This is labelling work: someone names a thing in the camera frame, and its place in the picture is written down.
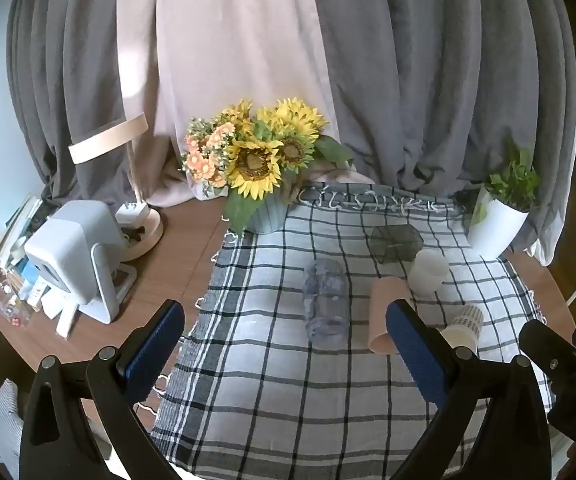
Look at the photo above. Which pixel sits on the ribbed blue-grey vase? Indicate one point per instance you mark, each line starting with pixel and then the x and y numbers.
pixel 268 217

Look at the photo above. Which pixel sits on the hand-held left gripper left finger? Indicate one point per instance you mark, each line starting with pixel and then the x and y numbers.
pixel 153 352

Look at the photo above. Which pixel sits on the white plant pot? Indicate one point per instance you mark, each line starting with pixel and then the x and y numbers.
pixel 495 225

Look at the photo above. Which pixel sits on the white cup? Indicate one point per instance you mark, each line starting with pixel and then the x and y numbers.
pixel 428 272

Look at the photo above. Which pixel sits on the sunflower bouquet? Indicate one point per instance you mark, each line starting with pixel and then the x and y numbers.
pixel 258 160

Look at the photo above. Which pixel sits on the pink cup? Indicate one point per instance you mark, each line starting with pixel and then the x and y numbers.
pixel 382 317

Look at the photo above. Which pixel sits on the checked cloth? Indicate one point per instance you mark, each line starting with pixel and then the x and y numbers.
pixel 268 385

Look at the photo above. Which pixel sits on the stack of books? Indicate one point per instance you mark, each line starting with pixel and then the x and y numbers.
pixel 17 240

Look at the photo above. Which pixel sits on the green potted plant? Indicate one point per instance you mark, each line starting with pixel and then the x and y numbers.
pixel 515 182

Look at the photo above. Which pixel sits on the pale pink curtain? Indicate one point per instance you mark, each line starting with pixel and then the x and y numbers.
pixel 227 50

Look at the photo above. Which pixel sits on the striped cushion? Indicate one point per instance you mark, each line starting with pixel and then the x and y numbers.
pixel 3 425

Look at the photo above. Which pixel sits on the white box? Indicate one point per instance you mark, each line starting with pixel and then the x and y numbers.
pixel 60 312

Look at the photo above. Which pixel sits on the grey curtain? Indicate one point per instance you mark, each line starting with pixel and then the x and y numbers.
pixel 443 75
pixel 77 85

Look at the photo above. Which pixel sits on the white projector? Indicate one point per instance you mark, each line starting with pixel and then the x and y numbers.
pixel 72 250

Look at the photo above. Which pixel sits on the patterned paper cup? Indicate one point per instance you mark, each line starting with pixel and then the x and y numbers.
pixel 465 325

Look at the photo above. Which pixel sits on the white charger plug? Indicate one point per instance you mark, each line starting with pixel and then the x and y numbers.
pixel 131 214

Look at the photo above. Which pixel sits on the white desk lamp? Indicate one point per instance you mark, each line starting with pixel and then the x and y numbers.
pixel 112 135

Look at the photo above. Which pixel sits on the dark glass cup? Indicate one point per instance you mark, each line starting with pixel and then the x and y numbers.
pixel 397 245

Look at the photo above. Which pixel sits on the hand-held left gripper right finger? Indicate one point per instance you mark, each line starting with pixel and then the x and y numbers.
pixel 418 352

